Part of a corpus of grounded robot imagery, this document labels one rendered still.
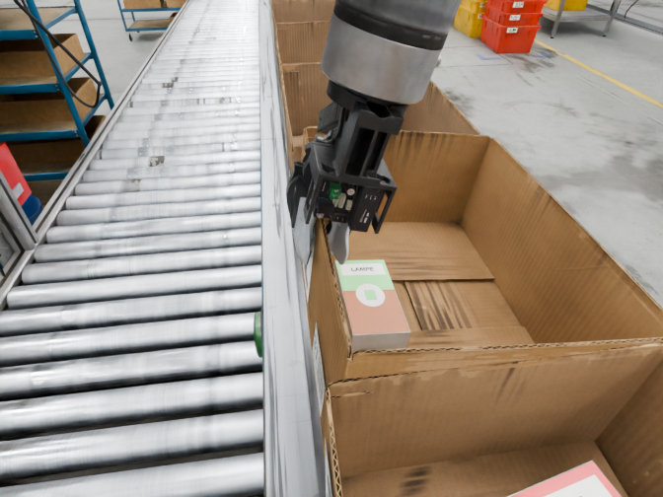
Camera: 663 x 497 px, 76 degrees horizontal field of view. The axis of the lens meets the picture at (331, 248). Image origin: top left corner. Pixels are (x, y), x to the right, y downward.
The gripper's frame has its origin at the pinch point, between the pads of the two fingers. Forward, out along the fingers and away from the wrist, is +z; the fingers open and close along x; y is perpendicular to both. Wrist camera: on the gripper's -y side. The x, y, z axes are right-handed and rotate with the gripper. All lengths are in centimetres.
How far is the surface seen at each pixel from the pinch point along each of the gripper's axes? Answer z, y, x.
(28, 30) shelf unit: 31, -151, -87
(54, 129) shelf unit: 72, -154, -84
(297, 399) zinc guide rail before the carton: 12.5, 11.5, 0.1
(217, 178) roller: 31, -65, -12
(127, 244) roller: 35, -39, -29
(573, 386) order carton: -4.6, 20.1, 20.2
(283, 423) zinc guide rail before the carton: 13.0, 14.1, -1.6
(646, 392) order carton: -5.3, 21.0, 27.1
